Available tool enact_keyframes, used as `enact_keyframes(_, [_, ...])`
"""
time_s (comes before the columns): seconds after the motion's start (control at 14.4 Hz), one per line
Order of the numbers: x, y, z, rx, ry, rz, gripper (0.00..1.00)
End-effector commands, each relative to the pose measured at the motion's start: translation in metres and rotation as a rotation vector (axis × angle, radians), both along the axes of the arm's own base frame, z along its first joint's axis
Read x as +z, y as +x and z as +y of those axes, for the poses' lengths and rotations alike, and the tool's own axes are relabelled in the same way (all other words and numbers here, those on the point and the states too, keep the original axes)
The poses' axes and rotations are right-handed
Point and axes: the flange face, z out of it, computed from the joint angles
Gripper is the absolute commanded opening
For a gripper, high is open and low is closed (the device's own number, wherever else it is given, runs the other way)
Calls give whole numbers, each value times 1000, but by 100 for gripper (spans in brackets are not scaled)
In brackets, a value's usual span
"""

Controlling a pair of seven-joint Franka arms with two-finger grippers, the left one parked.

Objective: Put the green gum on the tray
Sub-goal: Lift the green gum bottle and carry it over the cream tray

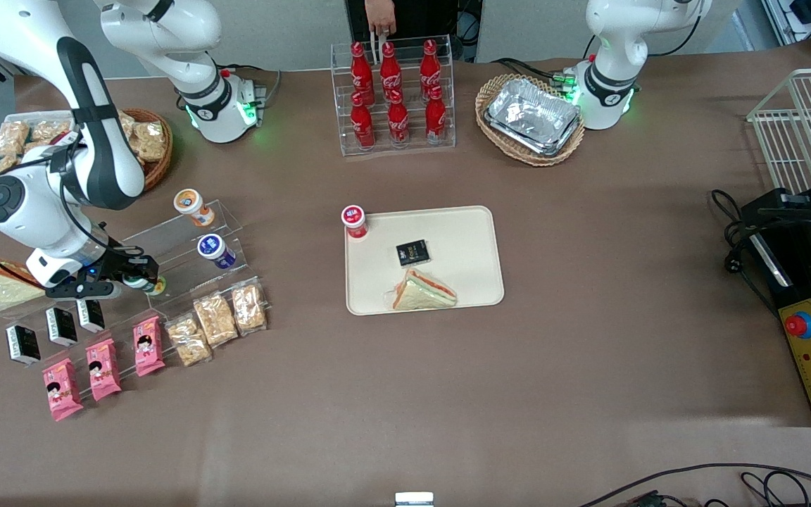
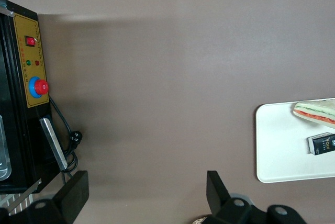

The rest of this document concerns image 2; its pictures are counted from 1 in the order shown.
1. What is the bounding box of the white wire basket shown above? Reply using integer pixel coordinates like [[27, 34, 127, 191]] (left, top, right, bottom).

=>
[[0, 192, 35, 216]]

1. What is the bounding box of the red rocker switch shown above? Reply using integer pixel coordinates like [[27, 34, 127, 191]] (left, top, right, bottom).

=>
[[25, 35, 37, 48]]

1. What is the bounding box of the black box gold print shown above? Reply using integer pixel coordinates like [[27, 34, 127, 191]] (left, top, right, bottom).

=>
[[307, 132, 335, 156]]

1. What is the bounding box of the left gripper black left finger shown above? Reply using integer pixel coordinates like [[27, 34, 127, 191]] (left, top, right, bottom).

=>
[[26, 170, 90, 224]]

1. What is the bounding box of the light wicker basket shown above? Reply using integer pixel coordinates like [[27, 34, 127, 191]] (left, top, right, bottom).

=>
[[192, 215, 211, 224]]

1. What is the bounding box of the black power cable with plug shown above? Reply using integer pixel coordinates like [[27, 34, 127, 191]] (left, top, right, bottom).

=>
[[48, 95, 83, 184]]

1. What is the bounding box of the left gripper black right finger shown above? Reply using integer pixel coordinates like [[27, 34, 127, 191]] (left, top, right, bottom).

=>
[[206, 170, 262, 224]]

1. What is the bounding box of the red emergency stop button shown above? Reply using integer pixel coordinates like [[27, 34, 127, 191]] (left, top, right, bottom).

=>
[[28, 76, 50, 99]]

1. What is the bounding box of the beige plastic serving tray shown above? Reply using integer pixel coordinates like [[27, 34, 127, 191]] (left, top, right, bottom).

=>
[[255, 100, 335, 184]]

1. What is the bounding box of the black machine yellow panel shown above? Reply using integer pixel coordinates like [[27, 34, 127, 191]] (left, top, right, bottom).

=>
[[0, 0, 69, 195]]

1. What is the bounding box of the wrapped triangle sandwich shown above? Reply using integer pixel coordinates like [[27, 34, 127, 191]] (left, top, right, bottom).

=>
[[292, 98, 335, 130]]

